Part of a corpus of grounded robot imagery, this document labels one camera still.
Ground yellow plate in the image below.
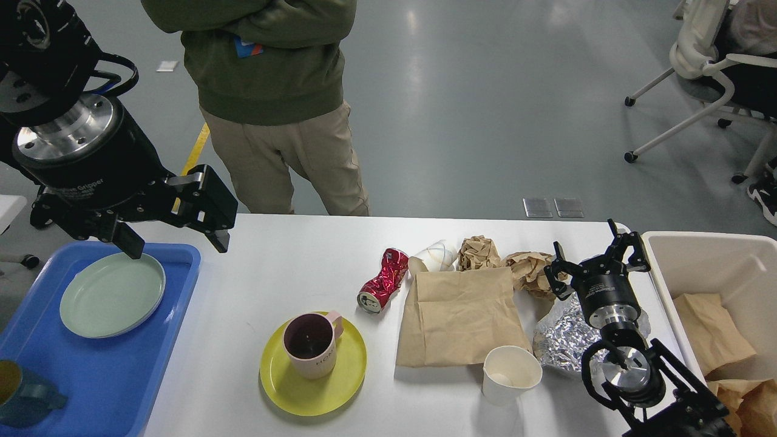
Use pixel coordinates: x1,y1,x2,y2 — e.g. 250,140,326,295
260,319,367,416

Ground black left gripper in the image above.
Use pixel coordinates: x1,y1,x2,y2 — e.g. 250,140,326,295
12,94,238,259

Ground crushed white paper cup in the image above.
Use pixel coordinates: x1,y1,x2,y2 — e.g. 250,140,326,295
408,240,458,276

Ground crumpled aluminium foil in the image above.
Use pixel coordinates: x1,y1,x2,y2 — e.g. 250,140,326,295
533,295,602,379

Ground crumpled brown paper ball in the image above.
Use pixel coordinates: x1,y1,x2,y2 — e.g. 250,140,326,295
457,235,504,271

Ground dark teal mug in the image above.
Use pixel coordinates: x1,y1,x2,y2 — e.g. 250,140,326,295
1,360,69,428

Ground blue plastic tray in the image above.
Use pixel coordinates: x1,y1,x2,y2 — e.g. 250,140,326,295
1,242,200,436

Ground pink mug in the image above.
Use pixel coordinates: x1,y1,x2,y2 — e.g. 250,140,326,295
282,311,344,379

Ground metal floor socket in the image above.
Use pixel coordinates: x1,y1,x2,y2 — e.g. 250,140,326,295
553,197,585,219
523,197,554,219

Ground metal floor socket left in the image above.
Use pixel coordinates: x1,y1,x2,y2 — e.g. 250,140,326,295
523,197,554,219

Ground white office chair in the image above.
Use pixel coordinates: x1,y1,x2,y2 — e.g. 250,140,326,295
624,1,775,185

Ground crumpled brown paper in bin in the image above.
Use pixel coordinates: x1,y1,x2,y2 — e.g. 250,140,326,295
707,379,776,436

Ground white side table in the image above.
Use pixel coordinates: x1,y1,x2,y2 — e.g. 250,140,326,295
0,194,27,234

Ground flat brown paper bag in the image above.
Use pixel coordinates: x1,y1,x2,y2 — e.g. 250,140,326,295
396,266,532,368

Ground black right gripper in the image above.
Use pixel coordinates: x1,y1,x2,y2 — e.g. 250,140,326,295
544,219,651,330

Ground metal floor socket right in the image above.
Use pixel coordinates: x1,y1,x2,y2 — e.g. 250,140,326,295
553,197,585,219

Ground beige plastic bin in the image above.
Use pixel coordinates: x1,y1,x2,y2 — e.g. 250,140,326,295
643,231,776,384

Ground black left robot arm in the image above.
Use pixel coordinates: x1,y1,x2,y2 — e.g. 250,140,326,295
2,1,237,259

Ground crumpled brown paper wad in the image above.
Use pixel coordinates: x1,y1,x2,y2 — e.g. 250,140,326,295
503,252,556,301

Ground pale green plate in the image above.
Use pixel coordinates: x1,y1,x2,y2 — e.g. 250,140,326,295
60,252,166,339

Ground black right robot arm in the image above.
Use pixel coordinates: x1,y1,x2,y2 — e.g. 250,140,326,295
544,220,735,436

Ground brown paper bag in bin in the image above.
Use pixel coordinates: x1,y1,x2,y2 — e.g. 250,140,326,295
673,293,757,376

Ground crushed red soda can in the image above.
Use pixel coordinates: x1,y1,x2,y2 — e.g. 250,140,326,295
357,248,410,314

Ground person in green sweater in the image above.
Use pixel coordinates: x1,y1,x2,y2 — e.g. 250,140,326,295
142,1,371,217

